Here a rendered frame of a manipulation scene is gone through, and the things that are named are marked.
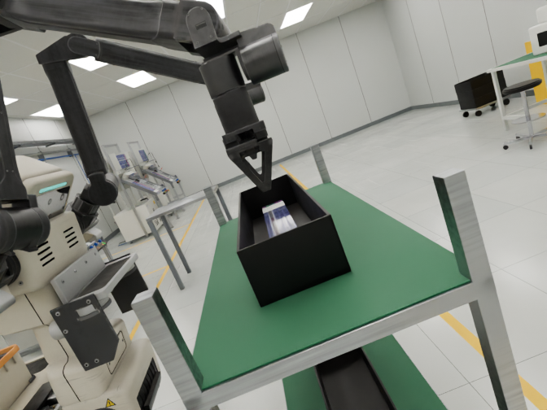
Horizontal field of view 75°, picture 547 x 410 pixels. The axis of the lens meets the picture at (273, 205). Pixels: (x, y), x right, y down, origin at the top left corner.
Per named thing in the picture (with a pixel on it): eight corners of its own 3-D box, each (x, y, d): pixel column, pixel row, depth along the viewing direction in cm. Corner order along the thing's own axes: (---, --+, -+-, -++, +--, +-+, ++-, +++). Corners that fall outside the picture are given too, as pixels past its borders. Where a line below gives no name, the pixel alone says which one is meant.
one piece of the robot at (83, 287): (66, 381, 78) (15, 298, 73) (111, 316, 105) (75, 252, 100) (134, 354, 78) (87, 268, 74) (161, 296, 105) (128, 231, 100)
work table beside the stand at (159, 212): (245, 264, 357) (212, 192, 339) (180, 290, 359) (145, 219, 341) (246, 250, 401) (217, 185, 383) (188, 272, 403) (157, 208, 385)
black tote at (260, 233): (251, 223, 118) (238, 193, 116) (299, 204, 118) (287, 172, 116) (260, 307, 63) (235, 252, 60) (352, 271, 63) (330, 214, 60)
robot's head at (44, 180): (-60, 226, 73) (-45, 157, 70) (6, 205, 93) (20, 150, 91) (13, 249, 75) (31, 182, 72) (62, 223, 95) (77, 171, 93)
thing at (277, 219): (265, 216, 115) (261, 207, 114) (286, 208, 115) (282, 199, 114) (282, 283, 65) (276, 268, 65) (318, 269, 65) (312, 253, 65)
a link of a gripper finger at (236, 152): (284, 177, 59) (264, 123, 57) (289, 185, 52) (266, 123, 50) (246, 193, 59) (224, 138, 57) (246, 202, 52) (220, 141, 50)
